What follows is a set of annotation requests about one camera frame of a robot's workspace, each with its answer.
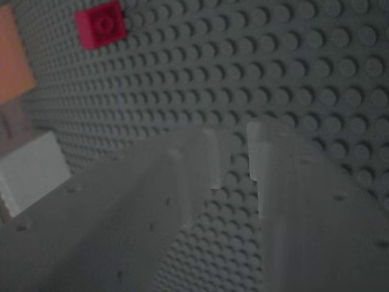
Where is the red Lego brick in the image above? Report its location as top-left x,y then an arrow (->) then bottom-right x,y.
75,0 -> 128,51

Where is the grey studded Lego baseplate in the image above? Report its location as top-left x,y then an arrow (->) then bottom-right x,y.
9,0 -> 389,292

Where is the orange block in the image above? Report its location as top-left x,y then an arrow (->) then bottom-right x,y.
0,4 -> 37,103

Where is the white block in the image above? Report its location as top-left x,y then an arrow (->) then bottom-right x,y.
0,130 -> 72,218

